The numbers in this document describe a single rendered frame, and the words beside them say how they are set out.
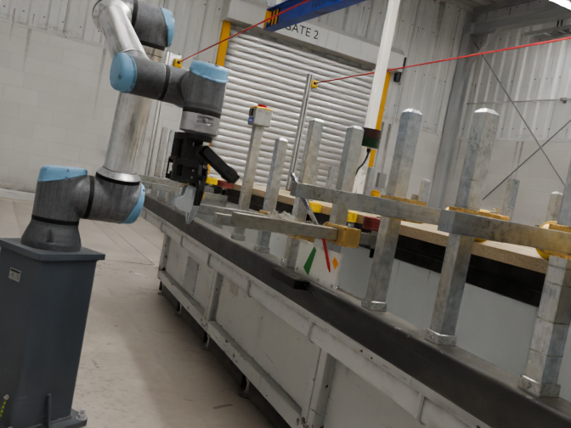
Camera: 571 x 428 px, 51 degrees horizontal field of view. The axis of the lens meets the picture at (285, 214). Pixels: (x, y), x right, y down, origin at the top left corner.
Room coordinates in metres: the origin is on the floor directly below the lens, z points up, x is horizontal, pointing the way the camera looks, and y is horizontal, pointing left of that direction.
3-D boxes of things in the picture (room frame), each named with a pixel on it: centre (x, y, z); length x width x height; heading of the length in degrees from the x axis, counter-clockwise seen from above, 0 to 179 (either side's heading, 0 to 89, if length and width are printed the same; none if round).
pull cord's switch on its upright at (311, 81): (4.65, -0.01, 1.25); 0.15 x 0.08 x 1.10; 24
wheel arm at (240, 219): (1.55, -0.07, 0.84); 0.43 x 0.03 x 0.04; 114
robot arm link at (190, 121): (1.41, 0.24, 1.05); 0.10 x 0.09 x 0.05; 25
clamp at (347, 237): (1.61, -0.16, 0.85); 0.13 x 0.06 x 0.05; 24
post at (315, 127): (1.86, -0.04, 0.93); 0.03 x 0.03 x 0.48; 24
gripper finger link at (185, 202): (1.40, 0.23, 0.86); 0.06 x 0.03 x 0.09; 115
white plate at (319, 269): (1.65, -0.11, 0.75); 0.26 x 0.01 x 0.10; 24
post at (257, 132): (2.32, 0.17, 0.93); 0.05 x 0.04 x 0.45; 24
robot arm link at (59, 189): (1.99, 0.74, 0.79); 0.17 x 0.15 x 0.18; 119
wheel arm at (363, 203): (1.12, -0.34, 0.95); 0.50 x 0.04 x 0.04; 114
